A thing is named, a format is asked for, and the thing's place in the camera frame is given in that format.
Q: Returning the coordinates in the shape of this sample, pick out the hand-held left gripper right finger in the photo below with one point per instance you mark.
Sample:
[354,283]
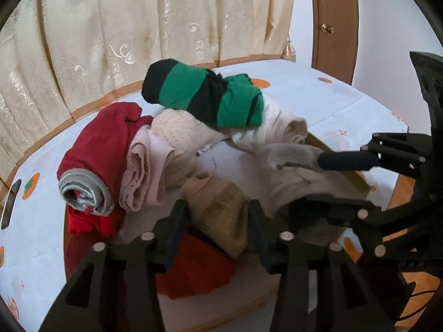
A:
[258,228]

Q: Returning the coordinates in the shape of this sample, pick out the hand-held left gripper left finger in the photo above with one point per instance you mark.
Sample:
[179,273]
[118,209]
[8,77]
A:
[174,228]

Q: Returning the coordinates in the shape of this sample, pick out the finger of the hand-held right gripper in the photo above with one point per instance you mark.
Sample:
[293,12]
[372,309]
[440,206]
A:
[346,161]
[332,207]

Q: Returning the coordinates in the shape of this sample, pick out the grey white underwear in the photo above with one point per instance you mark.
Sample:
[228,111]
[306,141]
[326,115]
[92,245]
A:
[294,179]

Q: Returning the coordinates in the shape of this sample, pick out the wooden tray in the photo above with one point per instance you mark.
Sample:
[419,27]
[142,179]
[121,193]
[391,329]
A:
[207,311]

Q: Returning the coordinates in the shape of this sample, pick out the dark red sock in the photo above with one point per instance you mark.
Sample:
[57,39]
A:
[100,135]

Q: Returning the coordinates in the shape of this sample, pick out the green and black striped sock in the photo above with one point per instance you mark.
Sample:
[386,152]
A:
[180,86]

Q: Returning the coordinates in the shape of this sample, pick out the brown wooden door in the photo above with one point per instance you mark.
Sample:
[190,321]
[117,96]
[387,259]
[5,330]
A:
[337,52]

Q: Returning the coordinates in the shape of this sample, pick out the brass door knob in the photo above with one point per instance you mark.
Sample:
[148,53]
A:
[327,28]

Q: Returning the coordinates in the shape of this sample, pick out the black smartphone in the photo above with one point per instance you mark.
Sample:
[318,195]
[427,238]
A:
[10,204]

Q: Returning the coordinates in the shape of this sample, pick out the beige floral curtain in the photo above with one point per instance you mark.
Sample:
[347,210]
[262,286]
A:
[103,41]

